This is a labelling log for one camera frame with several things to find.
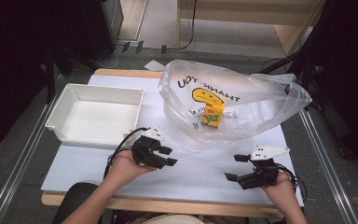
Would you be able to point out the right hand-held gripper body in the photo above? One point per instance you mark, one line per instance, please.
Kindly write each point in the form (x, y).
(265, 174)

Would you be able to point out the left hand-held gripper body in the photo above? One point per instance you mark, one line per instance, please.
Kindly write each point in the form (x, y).
(146, 151)

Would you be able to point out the yellow orange snack packet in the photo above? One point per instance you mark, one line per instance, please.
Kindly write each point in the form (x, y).
(213, 116)

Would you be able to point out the clear printed plastic bag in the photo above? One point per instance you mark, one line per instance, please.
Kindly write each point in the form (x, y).
(254, 102)

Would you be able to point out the person's right hand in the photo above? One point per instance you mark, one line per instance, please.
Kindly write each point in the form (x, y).
(281, 189)

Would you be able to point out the person's left hand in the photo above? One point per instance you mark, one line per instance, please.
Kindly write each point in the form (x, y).
(126, 169)

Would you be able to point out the white table board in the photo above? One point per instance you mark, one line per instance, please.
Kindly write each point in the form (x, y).
(183, 180)

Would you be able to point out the light wooden table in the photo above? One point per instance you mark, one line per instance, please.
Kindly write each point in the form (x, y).
(155, 209)

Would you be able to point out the person's light clothing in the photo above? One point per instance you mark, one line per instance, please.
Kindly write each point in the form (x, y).
(174, 219)

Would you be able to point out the white plastic bin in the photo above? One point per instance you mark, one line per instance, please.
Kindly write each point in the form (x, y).
(96, 121)

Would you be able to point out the white paper sheet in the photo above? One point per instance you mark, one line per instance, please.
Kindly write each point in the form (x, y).
(154, 65)

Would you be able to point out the black tripod stand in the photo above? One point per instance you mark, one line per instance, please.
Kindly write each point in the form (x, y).
(304, 71)

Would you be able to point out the dark cabinet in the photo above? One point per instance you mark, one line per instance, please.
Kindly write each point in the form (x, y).
(101, 28)

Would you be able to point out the light wooden shelf unit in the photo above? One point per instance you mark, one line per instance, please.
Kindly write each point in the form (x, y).
(245, 12)

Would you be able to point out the metal floor rail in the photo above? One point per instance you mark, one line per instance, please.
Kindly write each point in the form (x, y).
(326, 165)
(21, 161)

